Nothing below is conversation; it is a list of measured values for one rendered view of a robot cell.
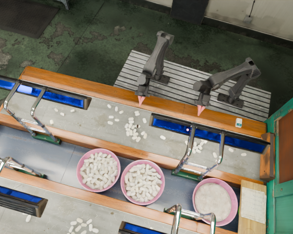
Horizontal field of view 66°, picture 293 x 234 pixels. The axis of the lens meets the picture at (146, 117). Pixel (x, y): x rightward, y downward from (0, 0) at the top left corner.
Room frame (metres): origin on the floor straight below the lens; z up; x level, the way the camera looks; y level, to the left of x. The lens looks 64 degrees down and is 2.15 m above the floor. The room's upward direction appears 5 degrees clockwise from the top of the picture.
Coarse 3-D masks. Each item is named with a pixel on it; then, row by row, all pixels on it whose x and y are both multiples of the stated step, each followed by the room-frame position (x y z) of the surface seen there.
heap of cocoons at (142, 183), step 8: (136, 168) 0.33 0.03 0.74; (144, 168) 0.34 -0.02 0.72; (152, 168) 0.35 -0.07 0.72; (128, 176) 0.28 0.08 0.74; (136, 176) 0.28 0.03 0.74; (144, 176) 0.29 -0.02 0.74; (152, 176) 0.29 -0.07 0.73; (160, 176) 0.30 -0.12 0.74; (128, 184) 0.23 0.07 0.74; (136, 184) 0.24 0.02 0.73; (144, 184) 0.24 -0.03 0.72; (152, 184) 0.24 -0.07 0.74; (160, 184) 0.25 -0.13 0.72; (128, 192) 0.18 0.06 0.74; (136, 192) 0.19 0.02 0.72; (144, 192) 0.19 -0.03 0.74; (152, 192) 0.20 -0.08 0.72; (136, 200) 0.15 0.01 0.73; (144, 200) 0.15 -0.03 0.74
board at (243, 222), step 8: (248, 184) 0.29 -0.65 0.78; (256, 184) 0.30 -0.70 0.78; (240, 192) 0.24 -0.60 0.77; (240, 200) 0.20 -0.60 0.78; (240, 208) 0.15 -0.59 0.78; (240, 216) 0.11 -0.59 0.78; (240, 224) 0.07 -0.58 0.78; (248, 224) 0.07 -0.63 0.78; (256, 224) 0.07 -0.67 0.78; (264, 224) 0.08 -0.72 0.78; (240, 232) 0.03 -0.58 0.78; (248, 232) 0.03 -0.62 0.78; (256, 232) 0.03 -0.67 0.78; (264, 232) 0.04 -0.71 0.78
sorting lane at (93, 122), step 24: (24, 96) 0.77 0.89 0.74; (48, 120) 0.60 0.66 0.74; (72, 120) 0.62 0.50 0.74; (96, 120) 0.64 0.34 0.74; (120, 120) 0.65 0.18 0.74; (144, 144) 0.50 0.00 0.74; (168, 144) 0.51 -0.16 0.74; (216, 144) 0.54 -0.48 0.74; (216, 168) 0.38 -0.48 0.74; (240, 168) 0.40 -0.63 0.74
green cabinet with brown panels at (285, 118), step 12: (288, 108) 0.72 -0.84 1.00; (276, 120) 0.70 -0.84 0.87; (288, 120) 0.65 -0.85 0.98; (276, 132) 0.61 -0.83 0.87; (288, 132) 0.57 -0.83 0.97; (276, 144) 0.53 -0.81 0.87; (288, 144) 0.50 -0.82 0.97; (276, 156) 0.45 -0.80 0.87; (288, 156) 0.42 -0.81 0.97; (276, 168) 0.38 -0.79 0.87; (288, 168) 0.36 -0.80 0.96; (276, 180) 0.31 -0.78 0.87; (288, 180) 0.29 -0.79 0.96; (276, 192) 0.24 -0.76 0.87; (288, 192) 0.23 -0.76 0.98; (276, 204) 0.18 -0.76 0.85; (288, 204) 0.17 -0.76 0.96; (276, 216) 0.12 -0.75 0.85; (288, 216) 0.11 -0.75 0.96; (276, 228) 0.06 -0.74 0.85; (288, 228) 0.06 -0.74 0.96
